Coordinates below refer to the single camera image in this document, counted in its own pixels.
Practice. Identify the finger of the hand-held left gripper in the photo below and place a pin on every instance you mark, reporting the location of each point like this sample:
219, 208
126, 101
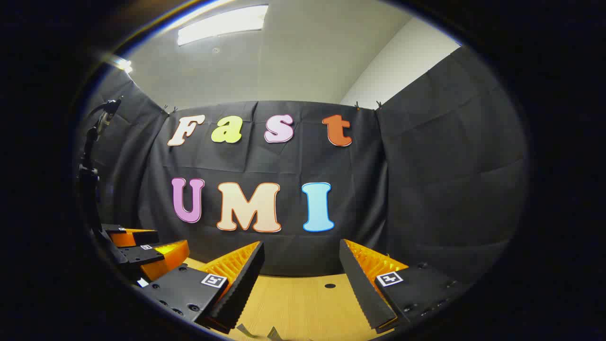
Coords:
147, 237
142, 255

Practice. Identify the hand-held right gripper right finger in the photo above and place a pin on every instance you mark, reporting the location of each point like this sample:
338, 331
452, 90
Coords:
362, 289

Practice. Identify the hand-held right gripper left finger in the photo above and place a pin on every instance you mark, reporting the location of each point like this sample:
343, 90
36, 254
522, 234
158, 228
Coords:
241, 289

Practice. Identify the black backdrop cloth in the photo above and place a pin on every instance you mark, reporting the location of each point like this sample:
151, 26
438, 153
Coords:
426, 189

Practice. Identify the small ceiling light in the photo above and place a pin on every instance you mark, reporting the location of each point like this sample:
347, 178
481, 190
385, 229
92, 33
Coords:
122, 64

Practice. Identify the long ceiling light panel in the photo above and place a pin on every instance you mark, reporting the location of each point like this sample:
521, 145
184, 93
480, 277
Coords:
222, 23

